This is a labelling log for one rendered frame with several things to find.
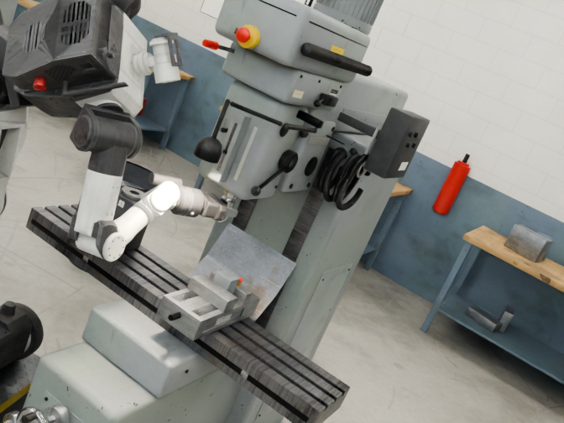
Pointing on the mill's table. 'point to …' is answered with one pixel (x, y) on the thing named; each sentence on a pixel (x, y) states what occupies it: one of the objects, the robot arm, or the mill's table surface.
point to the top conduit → (335, 59)
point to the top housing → (294, 33)
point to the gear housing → (279, 78)
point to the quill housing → (257, 142)
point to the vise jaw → (212, 292)
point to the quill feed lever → (288, 161)
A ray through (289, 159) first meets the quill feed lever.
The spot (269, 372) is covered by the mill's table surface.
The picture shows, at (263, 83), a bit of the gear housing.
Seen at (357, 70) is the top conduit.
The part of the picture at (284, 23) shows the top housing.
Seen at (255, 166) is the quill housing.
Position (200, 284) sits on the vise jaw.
